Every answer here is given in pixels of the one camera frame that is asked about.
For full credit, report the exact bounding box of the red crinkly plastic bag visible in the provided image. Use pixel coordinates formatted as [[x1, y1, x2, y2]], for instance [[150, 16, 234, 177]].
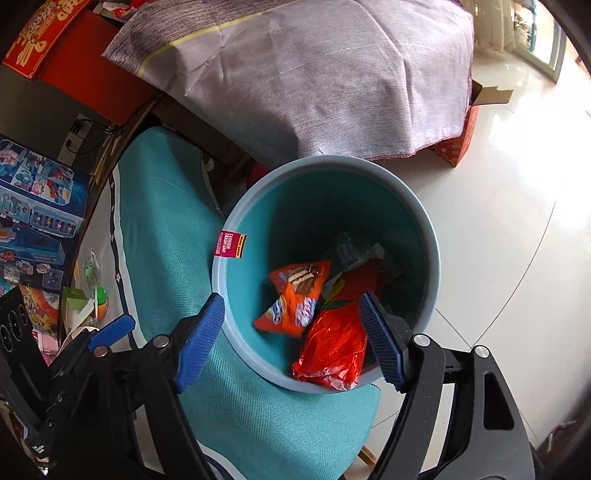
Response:
[[291, 259, 385, 391]]

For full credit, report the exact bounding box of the orange Ovaltine wafer snack bag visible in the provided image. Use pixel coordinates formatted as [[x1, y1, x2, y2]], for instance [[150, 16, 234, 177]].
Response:
[[253, 260, 332, 338]]

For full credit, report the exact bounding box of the teal round trash bin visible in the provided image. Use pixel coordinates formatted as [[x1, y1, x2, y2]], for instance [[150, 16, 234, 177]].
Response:
[[211, 155, 441, 394]]

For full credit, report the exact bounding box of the green jelly snack wrapper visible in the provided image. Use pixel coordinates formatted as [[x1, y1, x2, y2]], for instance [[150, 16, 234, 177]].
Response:
[[83, 250, 109, 321]]

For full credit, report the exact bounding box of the green cardboard box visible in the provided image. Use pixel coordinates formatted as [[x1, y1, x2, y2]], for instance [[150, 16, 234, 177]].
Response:
[[60, 287, 95, 334]]

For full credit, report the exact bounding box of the paw patrol toy package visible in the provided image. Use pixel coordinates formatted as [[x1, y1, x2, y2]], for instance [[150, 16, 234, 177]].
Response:
[[19, 285, 60, 338]]

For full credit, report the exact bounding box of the red label tag on bin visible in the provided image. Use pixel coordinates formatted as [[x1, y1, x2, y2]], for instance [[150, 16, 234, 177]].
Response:
[[214, 230, 247, 259]]

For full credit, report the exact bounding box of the teal white star blanket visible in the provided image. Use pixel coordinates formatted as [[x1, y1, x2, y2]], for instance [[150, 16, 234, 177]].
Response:
[[68, 126, 382, 480]]

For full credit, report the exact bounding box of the blue toy set box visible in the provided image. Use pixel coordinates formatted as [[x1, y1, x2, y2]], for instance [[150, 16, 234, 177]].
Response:
[[0, 136, 90, 292]]

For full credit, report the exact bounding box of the purple grey cloth cover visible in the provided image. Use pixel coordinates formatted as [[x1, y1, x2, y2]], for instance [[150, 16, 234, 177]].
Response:
[[104, 1, 474, 167]]

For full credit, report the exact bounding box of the red cardboard box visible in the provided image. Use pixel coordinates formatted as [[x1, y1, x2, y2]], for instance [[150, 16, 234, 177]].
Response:
[[1, 1, 157, 125]]

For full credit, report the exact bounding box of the white wall power socket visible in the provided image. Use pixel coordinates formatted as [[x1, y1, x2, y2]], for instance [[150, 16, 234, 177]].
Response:
[[58, 114, 93, 166]]

